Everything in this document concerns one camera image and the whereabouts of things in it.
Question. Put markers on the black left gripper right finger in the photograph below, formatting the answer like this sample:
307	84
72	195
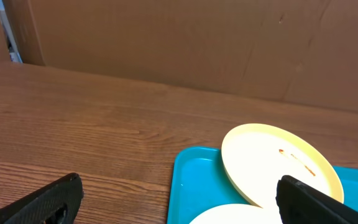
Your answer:
301	204

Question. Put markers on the teal plastic tray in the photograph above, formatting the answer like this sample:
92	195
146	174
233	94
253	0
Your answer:
199	183

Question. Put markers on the yellow plate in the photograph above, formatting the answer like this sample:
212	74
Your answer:
256	156

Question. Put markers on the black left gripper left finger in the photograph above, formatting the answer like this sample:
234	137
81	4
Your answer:
57	202

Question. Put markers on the white plate with ketchup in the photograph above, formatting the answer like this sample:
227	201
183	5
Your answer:
237	214

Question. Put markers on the brown cardboard backdrop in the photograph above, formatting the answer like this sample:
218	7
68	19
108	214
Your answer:
293	51

